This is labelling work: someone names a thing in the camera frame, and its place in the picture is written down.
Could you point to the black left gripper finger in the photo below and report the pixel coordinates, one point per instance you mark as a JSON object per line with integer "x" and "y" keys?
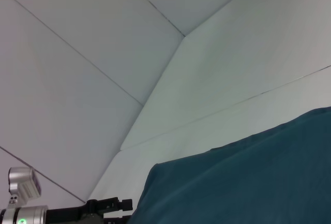
{"x": 119, "y": 220}
{"x": 121, "y": 204}

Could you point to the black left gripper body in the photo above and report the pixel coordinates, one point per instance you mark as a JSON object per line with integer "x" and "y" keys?
{"x": 69, "y": 213}

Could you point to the teal blue printed t-shirt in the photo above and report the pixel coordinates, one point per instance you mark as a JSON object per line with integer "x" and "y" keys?
{"x": 245, "y": 177}

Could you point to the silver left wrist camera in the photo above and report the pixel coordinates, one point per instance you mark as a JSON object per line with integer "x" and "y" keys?
{"x": 24, "y": 182}

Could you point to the silver camera mount bracket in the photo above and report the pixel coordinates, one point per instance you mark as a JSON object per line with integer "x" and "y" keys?
{"x": 13, "y": 201}

